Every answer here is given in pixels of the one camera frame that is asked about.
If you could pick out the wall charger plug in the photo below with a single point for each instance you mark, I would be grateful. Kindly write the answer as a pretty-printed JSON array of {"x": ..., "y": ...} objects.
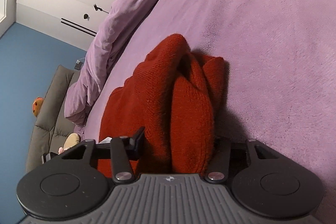
[{"x": 79, "y": 63}]

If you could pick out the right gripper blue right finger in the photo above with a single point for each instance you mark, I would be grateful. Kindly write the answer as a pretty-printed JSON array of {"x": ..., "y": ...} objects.
[{"x": 218, "y": 167}]

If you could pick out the purple folded duvet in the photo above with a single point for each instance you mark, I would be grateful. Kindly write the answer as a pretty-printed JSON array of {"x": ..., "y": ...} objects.
[{"x": 113, "y": 32}]

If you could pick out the grey padded headboard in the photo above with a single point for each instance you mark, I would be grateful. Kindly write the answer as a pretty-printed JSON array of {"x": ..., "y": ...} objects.
[{"x": 51, "y": 128}]

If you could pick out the purple bed sheet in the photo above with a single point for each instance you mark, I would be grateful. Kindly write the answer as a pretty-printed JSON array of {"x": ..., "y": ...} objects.
[{"x": 280, "y": 57}]

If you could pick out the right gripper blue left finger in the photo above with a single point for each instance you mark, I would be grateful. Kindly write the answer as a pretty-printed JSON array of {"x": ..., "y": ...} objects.
[{"x": 120, "y": 151}]

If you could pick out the pink plush toy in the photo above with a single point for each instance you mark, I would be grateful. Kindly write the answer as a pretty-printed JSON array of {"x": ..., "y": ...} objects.
[{"x": 72, "y": 140}]

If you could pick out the red knit cardigan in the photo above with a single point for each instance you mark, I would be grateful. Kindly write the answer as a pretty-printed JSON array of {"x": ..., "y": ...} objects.
[{"x": 176, "y": 95}]

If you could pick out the orange plush toy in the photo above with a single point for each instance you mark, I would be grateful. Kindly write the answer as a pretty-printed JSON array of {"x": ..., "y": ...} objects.
[{"x": 36, "y": 106}]

